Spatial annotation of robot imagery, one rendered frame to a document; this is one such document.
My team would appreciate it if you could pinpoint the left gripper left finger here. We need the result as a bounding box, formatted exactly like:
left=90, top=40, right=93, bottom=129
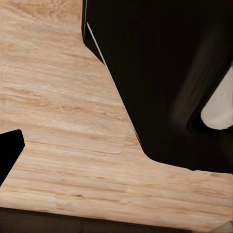
left=0, top=129, right=25, bottom=187

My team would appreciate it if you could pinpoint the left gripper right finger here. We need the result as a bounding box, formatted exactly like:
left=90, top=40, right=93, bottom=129
left=218, top=129, right=233, bottom=167

